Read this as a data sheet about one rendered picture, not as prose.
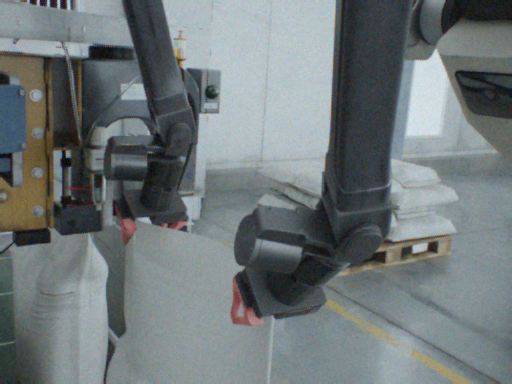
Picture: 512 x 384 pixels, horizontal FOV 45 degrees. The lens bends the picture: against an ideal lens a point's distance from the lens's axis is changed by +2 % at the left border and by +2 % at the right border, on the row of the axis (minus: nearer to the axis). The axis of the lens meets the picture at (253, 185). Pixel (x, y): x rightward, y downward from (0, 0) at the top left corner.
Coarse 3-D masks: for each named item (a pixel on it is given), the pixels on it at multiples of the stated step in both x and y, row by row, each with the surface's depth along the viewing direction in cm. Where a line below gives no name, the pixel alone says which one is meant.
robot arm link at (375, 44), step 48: (336, 0) 48; (384, 0) 46; (336, 48) 51; (384, 48) 49; (336, 96) 53; (384, 96) 52; (336, 144) 57; (384, 144) 56; (336, 192) 59; (384, 192) 59; (336, 240) 63; (384, 240) 64
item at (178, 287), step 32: (128, 256) 116; (160, 256) 112; (192, 256) 108; (224, 256) 103; (128, 288) 117; (160, 288) 91; (192, 288) 88; (224, 288) 85; (128, 320) 118; (160, 320) 92; (192, 320) 89; (224, 320) 86; (128, 352) 106; (160, 352) 93; (192, 352) 90; (224, 352) 87; (256, 352) 83
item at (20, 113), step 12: (12, 84) 83; (0, 96) 81; (12, 96) 82; (24, 96) 84; (0, 108) 81; (12, 108) 83; (24, 108) 84; (0, 120) 82; (12, 120) 83; (24, 120) 85; (0, 132) 82; (12, 132) 83; (24, 132) 85; (0, 144) 82; (12, 144) 84; (24, 144) 85
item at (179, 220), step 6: (156, 216) 104; (162, 216) 105; (168, 216) 105; (174, 216) 106; (180, 216) 108; (186, 216) 109; (156, 222) 105; (162, 222) 106; (168, 222) 106; (174, 222) 107; (180, 222) 108; (186, 222) 109; (174, 228) 109
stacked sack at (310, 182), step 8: (304, 176) 396; (312, 176) 391; (320, 176) 387; (296, 184) 398; (304, 184) 393; (312, 184) 387; (320, 184) 381; (392, 184) 397; (312, 192) 386; (320, 192) 377; (392, 192) 398
